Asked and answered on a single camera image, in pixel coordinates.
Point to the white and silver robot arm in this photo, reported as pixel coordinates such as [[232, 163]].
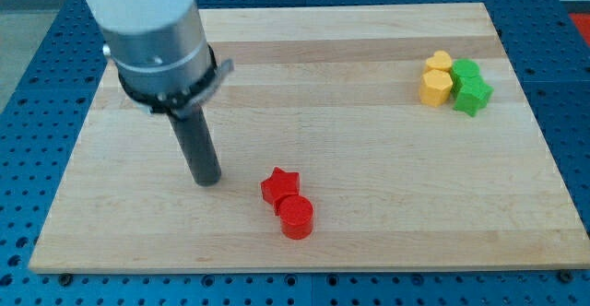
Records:
[[161, 53]]

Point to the red star block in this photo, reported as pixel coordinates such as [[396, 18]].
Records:
[[280, 185]]

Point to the light wooden board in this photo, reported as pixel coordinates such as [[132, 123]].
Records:
[[333, 94]]

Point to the red cylinder block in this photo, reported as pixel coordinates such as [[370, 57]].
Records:
[[296, 217]]

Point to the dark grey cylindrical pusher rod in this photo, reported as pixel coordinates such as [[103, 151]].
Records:
[[195, 141]]

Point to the yellow hexagon block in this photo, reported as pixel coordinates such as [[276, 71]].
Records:
[[435, 87]]

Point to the yellow heart block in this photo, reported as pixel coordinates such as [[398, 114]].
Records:
[[440, 60]]

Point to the green cylinder block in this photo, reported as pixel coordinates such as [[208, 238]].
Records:
[[462, 71]]

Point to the green star block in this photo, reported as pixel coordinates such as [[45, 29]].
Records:
[[473, 94]]

